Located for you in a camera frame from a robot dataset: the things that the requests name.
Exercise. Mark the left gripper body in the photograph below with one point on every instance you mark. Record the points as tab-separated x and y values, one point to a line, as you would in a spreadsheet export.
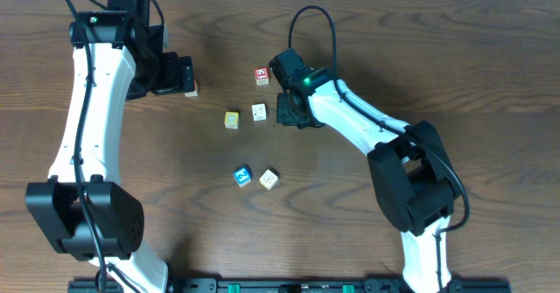
186	75

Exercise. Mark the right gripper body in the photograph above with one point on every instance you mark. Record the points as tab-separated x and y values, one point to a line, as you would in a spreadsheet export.
285	113

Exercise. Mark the red letter A block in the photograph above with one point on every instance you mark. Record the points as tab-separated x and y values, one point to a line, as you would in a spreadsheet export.
193	90

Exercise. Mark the yellow wooden block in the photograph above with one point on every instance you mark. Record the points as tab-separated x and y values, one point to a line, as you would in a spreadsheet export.
231	120

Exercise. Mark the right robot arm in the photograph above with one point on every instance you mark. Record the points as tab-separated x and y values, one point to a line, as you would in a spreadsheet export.
414	183

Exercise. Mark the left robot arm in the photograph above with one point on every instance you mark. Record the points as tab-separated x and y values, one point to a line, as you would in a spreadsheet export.
81	208

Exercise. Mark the red number 3 block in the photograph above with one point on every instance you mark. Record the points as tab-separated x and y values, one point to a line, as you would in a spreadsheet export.
262	76

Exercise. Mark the white block near blue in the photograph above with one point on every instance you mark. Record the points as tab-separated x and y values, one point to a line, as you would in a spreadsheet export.
268	179

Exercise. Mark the blue number 2 block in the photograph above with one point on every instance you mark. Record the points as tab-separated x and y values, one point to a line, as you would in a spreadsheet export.
242	176

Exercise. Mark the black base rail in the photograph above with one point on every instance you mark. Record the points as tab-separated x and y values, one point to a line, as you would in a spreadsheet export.
375	285

